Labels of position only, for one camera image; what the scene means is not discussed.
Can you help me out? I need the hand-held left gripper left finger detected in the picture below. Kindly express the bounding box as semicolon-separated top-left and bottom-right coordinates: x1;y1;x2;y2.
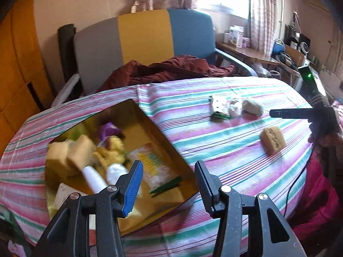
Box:
33;160;144;257

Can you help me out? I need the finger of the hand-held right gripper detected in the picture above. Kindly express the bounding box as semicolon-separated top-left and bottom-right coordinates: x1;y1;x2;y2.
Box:
269;108;314;118

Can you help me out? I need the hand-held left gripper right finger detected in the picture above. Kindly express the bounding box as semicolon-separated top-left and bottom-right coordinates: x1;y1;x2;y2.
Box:
194;160;308;257

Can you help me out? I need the clear packet yellow green label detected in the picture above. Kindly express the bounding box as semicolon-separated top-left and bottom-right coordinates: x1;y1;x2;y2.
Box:
126;143;175;193

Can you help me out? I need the white tube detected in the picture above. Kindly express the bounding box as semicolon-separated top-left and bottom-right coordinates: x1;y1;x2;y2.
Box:
82;166;109;194

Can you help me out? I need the purple packet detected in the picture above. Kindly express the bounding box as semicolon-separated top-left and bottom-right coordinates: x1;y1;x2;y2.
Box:
99;123;124;142

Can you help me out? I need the gold box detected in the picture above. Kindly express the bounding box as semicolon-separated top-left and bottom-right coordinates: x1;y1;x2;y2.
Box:
44;99;200;233

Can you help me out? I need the white foam block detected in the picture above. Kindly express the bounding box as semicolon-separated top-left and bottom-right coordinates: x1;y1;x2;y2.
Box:
55;182;89;209

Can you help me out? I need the person's right hand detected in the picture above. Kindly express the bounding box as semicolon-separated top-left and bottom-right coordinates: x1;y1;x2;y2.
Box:
308;130;343;149

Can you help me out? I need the striped bedsheet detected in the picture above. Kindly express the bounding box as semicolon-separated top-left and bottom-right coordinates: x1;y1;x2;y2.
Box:
0;76;322;257

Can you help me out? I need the cream fluffy ball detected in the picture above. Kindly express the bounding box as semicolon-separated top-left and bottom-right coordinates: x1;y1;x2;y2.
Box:
241;98;264;117

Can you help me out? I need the cardboard box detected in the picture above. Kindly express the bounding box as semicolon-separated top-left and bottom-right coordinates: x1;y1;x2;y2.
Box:
284;44;306;67

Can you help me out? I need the white fluffy ball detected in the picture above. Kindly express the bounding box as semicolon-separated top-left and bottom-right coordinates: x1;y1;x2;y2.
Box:
228;99;243;118

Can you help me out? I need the blue bag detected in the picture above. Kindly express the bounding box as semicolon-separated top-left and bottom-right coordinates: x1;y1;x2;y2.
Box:
273;40;286;59

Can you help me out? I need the green white packet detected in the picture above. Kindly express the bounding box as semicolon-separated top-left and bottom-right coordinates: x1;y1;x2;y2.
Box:
209;95;232;120

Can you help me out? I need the wooden desk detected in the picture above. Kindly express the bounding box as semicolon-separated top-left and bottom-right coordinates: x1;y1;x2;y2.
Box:
216;41;279;67

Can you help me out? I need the white carton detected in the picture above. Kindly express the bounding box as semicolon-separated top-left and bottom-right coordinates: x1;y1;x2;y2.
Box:
228;25;245;47

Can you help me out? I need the red garment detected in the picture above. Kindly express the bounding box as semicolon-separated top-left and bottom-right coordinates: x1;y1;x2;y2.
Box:
288;99;343;247

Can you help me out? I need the maroon cloth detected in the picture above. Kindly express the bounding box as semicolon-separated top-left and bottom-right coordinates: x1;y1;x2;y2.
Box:
98;55;242;93

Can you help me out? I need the dark cloth pile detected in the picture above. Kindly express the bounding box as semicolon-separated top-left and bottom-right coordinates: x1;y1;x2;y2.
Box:
0;209;30;257

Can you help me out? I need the grey yellow blue chair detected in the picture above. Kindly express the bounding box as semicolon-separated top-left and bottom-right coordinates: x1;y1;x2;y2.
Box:
57;9;258;99

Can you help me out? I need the dark upright panel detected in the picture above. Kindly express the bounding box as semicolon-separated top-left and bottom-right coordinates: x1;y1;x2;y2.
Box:
57;24;81;91

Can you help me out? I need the wooden wardrobe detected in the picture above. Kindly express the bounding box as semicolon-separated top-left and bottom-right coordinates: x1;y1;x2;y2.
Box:
0;0;54;153

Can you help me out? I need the black cable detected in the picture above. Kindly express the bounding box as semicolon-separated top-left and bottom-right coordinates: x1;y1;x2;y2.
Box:
284;143;315;218

